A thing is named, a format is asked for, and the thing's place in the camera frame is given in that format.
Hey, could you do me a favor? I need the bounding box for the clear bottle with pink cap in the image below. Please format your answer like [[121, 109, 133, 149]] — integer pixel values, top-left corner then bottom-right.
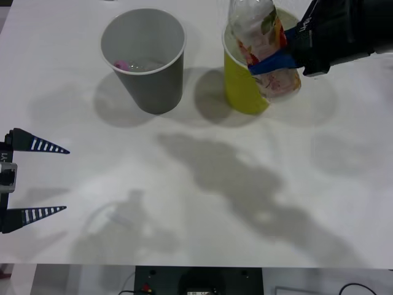
[[113, 58, 168, 75]]

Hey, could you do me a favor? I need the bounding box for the clear bottle with red label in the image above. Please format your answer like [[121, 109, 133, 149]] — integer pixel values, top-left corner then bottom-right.
[[228, 0, 302, 104]]

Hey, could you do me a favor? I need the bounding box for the grey plastic bin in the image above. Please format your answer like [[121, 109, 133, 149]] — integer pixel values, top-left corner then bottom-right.
[[100, 8, 187, 116]]

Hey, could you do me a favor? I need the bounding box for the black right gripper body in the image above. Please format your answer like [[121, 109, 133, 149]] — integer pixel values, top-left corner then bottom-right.
[[288, 0, 332, 78]]

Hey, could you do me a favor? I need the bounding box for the black robot torso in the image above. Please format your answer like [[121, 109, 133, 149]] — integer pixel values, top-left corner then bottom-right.
[[134, 266, 264, 295]]

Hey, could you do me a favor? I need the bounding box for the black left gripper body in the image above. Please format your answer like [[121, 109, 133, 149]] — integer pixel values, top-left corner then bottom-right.
[[0, 141, 15, 216]]

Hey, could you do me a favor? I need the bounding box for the black cable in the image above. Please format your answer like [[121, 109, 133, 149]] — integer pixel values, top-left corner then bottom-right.
[[338, 282, 393, 295]]

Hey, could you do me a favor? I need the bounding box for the yellow-green plastic bin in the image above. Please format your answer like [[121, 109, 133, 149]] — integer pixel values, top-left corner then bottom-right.
[[221, 6, 302, 116]]

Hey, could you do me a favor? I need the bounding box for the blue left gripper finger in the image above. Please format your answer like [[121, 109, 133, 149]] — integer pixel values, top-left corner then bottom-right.
[[1, 205, 68, 235], [6, 128, 71, 155]]

